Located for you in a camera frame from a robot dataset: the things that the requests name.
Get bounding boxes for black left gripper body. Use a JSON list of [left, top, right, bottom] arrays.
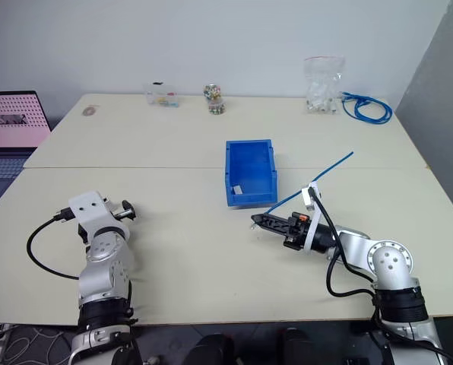
[[101, 197, 124, 222]]

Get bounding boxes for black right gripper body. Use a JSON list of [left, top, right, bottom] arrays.
[[282, 211, 312, 252]]

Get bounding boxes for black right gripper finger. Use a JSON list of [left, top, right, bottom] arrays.
[[254, 221, 289, 236], [250, 213, 289, 226]]

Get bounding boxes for blue network cable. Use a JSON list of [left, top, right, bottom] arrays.
[[339, 91, 394, 125], [250, 151, 354, 230]]

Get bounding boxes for blue plastic bin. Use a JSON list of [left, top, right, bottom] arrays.
[[224, 138, 279, 210]]

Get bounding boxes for clear plastic box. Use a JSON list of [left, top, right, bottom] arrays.
[[145, 81, 181, 109]]

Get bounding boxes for dark blue grid crate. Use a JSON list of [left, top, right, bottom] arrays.
[[0, 147, 36, 218]]

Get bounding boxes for pink perforated board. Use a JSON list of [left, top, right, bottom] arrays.
[[0, 90, 52, 149]]

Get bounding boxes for dark rounded shape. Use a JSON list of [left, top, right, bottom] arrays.
[[183, 333, 236, 365]]

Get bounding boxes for jar of colourful beads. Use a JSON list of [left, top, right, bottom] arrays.
[[202, 84, 223, 101]]

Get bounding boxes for clear bag of couplers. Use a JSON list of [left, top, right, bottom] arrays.
[[303, 55, 346, 116]]

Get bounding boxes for grey partition panel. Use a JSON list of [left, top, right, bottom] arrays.
[[394, 0, 453, 231]]

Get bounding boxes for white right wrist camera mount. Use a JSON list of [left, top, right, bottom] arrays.
[[301, 181, 323, 256]]

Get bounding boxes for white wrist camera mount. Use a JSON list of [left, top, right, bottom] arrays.
[[67, 191, 131, 239], [301, 181, 323, 256]]

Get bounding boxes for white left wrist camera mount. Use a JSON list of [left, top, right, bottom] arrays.
[[67, 191, 131, 239]]

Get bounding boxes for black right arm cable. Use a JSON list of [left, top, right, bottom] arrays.
[[309, 188, 376, 298]]

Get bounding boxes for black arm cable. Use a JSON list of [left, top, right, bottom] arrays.
[[26, 207, 81, 281], [309, 188, 376, 298]]

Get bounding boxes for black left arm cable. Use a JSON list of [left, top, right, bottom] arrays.
[[26, 207, 81, 281]]

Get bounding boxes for coiled blue network cable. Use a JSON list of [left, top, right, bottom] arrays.
[[339, 91, 394, 125]]

